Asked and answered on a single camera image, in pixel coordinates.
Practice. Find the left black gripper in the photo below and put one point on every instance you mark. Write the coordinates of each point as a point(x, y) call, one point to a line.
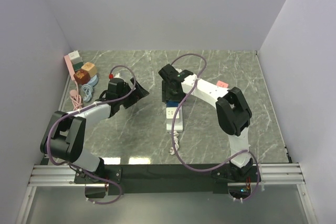
point(140, 92)

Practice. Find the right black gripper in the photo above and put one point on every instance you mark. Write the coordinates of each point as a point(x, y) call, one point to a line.
point(166, 95)

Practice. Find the blue cube plug adapter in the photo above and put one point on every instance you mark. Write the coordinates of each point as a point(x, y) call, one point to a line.
point(172, 104)

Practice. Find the white power strip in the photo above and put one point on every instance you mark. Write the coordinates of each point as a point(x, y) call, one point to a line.
point(178, 125)

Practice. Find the pink cube plug adapter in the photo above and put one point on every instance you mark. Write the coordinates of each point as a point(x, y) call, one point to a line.
point(222, 84)

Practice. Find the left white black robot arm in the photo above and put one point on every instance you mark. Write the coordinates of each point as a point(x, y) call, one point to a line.
point(65, 134)

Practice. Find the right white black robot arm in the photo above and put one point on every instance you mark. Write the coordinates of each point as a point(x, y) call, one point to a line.
point(233, 114)

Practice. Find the white cube plug adapter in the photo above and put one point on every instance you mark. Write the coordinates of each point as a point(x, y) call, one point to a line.
point(171, 111)

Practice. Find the light blue round adapter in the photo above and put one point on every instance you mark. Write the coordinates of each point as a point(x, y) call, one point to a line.
point(93, 81)

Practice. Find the tan wooden cube adapter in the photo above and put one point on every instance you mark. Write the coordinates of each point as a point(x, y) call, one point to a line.
point(90, 68)

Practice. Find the brown wooden cube adapter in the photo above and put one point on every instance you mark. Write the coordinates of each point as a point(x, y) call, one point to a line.
point(81, 77)

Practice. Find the dark green cube adapter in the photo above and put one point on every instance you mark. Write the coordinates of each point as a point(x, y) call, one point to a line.
point(77, 66)

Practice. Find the pink power strip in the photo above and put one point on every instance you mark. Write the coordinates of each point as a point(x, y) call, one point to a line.
point(69, 67)

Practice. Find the white cube adapter on pink strip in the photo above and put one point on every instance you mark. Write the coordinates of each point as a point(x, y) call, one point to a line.
point(75, 57)

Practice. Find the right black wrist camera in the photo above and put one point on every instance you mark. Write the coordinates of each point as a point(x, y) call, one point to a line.
point(170, 72)

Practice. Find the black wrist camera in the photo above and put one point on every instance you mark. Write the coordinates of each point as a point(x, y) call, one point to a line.
point(170, 72)
point(116, 88)

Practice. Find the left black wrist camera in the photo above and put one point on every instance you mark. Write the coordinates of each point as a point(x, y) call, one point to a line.
point(116, 88)

